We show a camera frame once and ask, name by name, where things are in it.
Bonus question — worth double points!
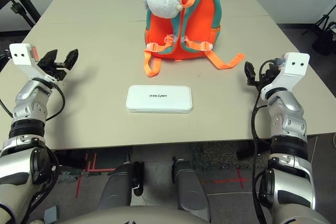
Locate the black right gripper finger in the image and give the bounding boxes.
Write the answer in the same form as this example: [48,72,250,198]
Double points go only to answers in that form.
[270,57,282,70]
[244,61,257,87]

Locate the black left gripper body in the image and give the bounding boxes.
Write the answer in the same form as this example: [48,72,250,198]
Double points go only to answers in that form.
[41,61,68,81]

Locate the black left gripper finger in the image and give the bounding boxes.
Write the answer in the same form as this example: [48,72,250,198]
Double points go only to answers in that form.
[37,49,59,69]
[64,48,79,71]

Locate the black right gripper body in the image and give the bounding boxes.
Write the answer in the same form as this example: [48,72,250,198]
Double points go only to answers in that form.
[253,62,279,88]

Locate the orange and teal backpack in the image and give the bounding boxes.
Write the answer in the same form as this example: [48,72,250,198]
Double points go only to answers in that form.
[143,0,246,78]

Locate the white pencil case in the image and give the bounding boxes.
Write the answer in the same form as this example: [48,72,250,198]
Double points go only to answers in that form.
[125,84,193,114]

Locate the black tripod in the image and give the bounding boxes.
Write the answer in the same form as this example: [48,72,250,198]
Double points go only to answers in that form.
[301,6,336,56]

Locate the black-framed side table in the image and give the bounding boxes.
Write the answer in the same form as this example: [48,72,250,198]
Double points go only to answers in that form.
[0,0,41,29]

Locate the black clamp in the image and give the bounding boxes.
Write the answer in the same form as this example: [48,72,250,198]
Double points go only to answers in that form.
[10,0,24,15]

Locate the grey plush whale toy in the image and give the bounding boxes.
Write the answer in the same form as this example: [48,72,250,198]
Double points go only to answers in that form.
[143,0,183,19]

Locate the red floor tape lines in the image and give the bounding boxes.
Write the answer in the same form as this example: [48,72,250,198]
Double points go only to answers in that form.
[75,153,116,198]

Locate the grey right robot leg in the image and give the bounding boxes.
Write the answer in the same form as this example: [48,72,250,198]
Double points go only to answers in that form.
[172,157,212,222]

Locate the grey robot leg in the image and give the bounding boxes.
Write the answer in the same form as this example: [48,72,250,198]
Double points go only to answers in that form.
[98,162,145,209]
[172,157,212,222]

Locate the grey left robot leg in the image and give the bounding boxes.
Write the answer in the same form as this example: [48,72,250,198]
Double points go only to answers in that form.
[98,162,145,209]

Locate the blue-grey floor pedal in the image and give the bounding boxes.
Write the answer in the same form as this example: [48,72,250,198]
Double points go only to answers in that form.
[43,205,60,223]

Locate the grey robot torso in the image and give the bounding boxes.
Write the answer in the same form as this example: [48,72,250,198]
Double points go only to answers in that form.
[44,205,208,224]

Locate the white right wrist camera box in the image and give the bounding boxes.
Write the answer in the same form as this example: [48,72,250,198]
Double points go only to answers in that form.
[260,52,311,101]

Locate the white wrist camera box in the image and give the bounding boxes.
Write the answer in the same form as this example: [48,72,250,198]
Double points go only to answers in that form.
[9,43,58,83]
[260,52,311,101]

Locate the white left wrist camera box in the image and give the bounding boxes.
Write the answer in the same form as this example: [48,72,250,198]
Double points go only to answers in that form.
[9,43,58,83]

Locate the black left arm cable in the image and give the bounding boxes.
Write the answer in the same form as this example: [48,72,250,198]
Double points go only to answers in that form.
[0,82,66,122]

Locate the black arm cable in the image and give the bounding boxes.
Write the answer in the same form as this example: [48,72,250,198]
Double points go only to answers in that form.
[0,82,66,122]
[250,60,279,224]

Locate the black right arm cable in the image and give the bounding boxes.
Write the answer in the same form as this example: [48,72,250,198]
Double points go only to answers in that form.
[250,60,279,224]

